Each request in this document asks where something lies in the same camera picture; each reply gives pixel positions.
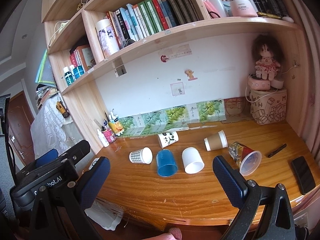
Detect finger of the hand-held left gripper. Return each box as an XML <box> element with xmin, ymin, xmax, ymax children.
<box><xmin>34</xmin><ymin>149</ymin><xmax>59</xmax><ymax>167</ymax></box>
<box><xmin>58</xmin><ymin>140</ymin><xmax>91</xmax><ymax>167</ymax></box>

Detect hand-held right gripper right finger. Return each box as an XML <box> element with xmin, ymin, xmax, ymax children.
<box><xmin>212</xmin><ymin>155</ymin><xmax>297</xmax><ymax>240</ymax></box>

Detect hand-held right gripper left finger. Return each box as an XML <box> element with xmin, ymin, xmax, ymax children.
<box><xmin>29</xmin><ymin>156</ymin><xmax>111</xmax><ymax>240</ymax></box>

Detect colourful print plastic cup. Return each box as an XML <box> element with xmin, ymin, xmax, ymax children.
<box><xmin>228</xmin><ymin>141</ymin><xmax>262</xmax><ymax>176</ymax></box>

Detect brown sleeve paper cup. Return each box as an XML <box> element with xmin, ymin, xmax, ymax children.
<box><xmin>204</xmin><ymin>130</ymin><xmax>228</xmax><ymax>152</ymax></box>

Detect plain white paper cup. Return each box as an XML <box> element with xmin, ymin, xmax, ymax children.
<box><xmin>182</xmin><ymin>147</ymin><xmax>205</xmax><ymax>174</ymax></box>

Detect checked paper cup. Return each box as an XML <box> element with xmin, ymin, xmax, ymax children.
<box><xmin>129</xmin><ymin>147</ymin><xmax>153</xmax><ymax>165</ymax></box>

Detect blue plastic cup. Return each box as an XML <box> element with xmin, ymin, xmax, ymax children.
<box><xmin>156</xmin><ymin>149</ymin><xmax>178</xmax><ymax>177</ymax></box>

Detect panda print paper cup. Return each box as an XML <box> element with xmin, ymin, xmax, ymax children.
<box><xmin>157</xmin><ymin>131</ymin><xmax>179</xmax><ymax>148</ymax></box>

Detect small white bottle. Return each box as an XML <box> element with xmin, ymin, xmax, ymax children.
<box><xmin>97</xmin><ymin>129</ymin><xmax>110</xmax><ymax>147</ymax></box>

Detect white lace cloth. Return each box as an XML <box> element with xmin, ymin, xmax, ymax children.
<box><xmin>30</xmin><ymin>95</ymin><xmax>83</xmax><ymax>157</ymax></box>

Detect pink pen holder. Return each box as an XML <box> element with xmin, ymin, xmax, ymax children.
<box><xmin>101</xmin><ymin>127</ymin><xmax>117</xmax><ymax>143</ymax></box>

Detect white crumpled cloth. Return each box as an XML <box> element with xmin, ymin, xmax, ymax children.
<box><xmin>85</xmin><ymin>197</ymin><xmax>124</xmax><ymax>232</ymax></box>

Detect brown wooden door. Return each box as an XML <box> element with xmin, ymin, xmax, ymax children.
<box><xmin>7</xmin><ymin>91</ymin><xmax>35</xmax><ymax>167</ymax></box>

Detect yellow carton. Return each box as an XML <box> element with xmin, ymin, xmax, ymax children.
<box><xmin>109</xmin><ymin>116</ymin><xmax>125</xmax><ymax>135</ymax></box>

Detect wooden bookshelf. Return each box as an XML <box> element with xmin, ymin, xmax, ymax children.
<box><xmin>41</xmin><ymin>0</ymin><xmax>313</xmax><ymax>155</ymax></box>

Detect black pen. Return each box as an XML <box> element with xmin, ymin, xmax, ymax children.
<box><xmin>267</xmin><ymin>144</ymin><xmax>287</xmax><ymax>158</ymax></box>

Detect brown printed cardboard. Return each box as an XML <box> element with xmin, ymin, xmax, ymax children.
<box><xmin>223</xmin><ymin>97</ymin><xmax>247</xmax><ymax>117</ymax></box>

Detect teal bottle with white cap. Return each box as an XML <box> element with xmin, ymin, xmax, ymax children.
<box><xmin>63</xmin><ymin>66</ymin><xmax>74</xmax><ymax>86</ymax></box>

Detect black smartphone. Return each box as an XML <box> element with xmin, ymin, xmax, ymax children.
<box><xmin>291</xmin><ymin>156</ymin><xmax>316</xmax><ymax>195</ymax></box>

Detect teal jar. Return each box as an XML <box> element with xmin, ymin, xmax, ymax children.
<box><xmin>73</xmin><ymin>65</ymin><xmax>86</xmax><ymax>80</ymax></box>

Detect printed fabric storage basket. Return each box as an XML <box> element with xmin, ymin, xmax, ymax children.
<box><xmin>249</xmin><ymin>88</ymin><xmax>287</xmax><ymax>125</ymax></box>

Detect green leaf tissue boxes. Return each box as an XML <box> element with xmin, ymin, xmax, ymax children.
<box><xmin>117</xmin><ymin>99</ymin><xmax>227</xmax><ymax>137</ymax></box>

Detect green folder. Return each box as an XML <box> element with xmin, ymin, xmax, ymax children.
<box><xmin>35</xmin><ymin>49</ymin><xmax>56</xmax><ymax>85</ymax></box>

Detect short row of red books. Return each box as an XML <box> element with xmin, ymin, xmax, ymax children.
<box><xmin>69</xmin><ymin>44</ymin><xmax>95</xmax><ymax>73</ymax></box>

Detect pink round speaker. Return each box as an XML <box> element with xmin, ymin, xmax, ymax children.
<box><xmin>247</xmin><ymin>74</ymin><xmax>271</xmax><ymax>90</ymax></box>

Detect white printed cylinder box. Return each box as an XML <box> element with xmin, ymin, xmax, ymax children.
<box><xmin>96</xmin><ymin>18</ymin><xmax>120</xmax><ymax>58</ymax></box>

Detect curly-haired rag doll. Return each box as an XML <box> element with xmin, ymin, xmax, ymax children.
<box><xmin>251</xmin><ymin>34</ymin><xmax>285</xmax><ymax>81</ymax></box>

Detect long row of books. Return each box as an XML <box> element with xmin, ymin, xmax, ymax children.
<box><xmin>106</xmin><ymin>0</ymin><xmax>200</xmax><ymax>49</ymax></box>

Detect pink cosmetic jar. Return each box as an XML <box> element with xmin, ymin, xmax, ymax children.
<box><xmin>229</xmin><ymin>0</ymin><xmax>258</xmax><ymax>17</ymax></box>

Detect white cable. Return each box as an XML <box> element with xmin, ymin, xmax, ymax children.
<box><xmin>244</xmin><ymin>62</ymin><xmax>300</xmax><ymax>103</ymax></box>

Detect pink square wall sticker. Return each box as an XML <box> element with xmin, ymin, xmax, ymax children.
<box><xmin>170</xmin><ymin>82</ymin><xmax>187</xmax><ymax>96</ymax></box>

